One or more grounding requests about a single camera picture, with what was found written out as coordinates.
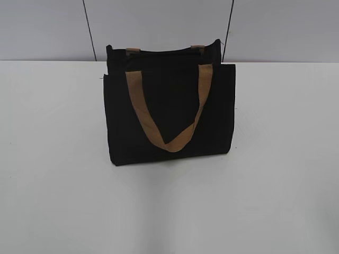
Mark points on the black canvas tote bag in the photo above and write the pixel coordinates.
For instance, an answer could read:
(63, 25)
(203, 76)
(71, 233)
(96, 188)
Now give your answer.
(170, 84)

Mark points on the tan front bag handle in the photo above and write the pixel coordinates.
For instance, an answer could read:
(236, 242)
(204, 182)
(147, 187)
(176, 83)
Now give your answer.
(136, 93)

